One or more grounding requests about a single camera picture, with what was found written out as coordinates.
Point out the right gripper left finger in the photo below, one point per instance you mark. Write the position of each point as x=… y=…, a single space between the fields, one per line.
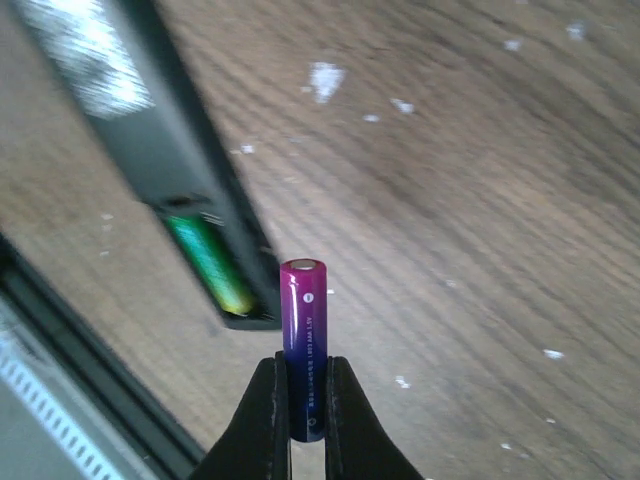
x=256 y=443

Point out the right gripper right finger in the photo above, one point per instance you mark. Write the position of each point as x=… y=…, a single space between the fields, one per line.
x=356 y=444

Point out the green AA battery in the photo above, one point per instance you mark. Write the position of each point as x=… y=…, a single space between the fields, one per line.
x=207 y=252

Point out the purple pink AA battery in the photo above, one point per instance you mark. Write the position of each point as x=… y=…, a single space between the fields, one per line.
x=303 y=295

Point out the black remote control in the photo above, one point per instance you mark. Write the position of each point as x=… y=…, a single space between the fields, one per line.
x=119 y=64

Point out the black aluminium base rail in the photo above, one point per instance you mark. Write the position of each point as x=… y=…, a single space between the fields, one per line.
x=99 y=373

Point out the light blue slotted cable duct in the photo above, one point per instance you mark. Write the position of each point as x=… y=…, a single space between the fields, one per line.
x=80 y=432

